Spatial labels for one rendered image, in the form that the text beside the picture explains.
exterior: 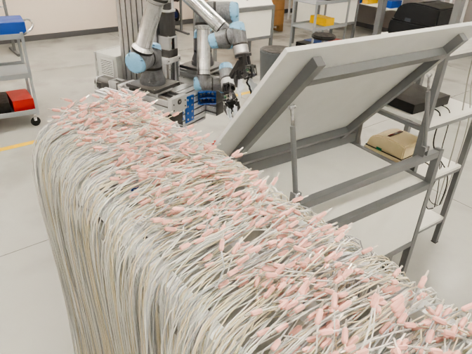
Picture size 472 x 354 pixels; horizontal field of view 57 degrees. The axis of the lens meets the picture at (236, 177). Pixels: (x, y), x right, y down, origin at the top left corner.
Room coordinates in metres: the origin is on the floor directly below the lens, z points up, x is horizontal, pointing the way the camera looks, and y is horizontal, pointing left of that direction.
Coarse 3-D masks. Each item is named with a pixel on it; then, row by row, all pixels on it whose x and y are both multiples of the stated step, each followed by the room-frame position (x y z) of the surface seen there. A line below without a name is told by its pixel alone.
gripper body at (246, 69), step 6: (240, 54) 2.12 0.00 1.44; (246, 54) 2.11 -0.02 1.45; (240, 60) 2.13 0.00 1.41; (246, 60) 2.10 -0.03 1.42; (240, 66) 2.13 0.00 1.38; (246, 66) 2.08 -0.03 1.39; (252, 66) 2.10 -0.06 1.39; (240, 72) 2.11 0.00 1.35; (246, 72) 2.06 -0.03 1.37; (252, 72) 2.09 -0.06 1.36; (240, 78) 2.10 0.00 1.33; (246, 78) 2.13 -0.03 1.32
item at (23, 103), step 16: (0, 16) 4.57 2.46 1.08; (16, 16) 4.60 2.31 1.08; (0, 32) 4.26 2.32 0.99; (16, 32) 4.33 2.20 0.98; (0, 64) 4.61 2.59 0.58; (16, 64) 4.68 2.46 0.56; (0, 80) 4.16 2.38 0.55; (32, 80) 4.32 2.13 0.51; (0, 96) 4.37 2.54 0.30; (16, 96) 4.39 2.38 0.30; (0, 112) 4.17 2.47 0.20; (16, 112) 4.20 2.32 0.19; (32, 112) 4.28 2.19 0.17
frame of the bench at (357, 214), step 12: (396, 192) 1.94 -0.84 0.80; (408, 192) 1.95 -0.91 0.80; (420, 192) 2.01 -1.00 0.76; (372, 204) 1.82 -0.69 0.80; (384, 204) 1.84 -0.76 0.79; (348, 216) 1.71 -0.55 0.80; (360, 216) 1.74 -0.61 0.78; (420, 216) 2.05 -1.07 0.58; (336, 228) 1.65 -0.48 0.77; (396, 252) 1.97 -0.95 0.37; (408, 252) 2.05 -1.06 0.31; (408, 264) 2.07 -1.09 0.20
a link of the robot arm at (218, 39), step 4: (216, 32) 2.21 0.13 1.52; (220, 32) 2.20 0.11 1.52; (224, 32) 2.19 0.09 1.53; (208, 36) 2.22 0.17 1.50; (212, 36) 2.20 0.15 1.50; (216, 36) 2.19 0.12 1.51; (220, 36) 2.18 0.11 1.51; (224, 36) 2.18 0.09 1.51; (208, 40) 2.20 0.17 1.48; (212, 40) 2.19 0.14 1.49; (216, 40) 2.18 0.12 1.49; (220, 40) 2.18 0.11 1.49; (224, 40) 2.17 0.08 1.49; (212, 44) 2.19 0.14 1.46; (216, 44) 2.19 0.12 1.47; (220, 44) 2.19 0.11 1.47; (224, 44) 2.18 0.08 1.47; (228, 44) 2.19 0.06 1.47
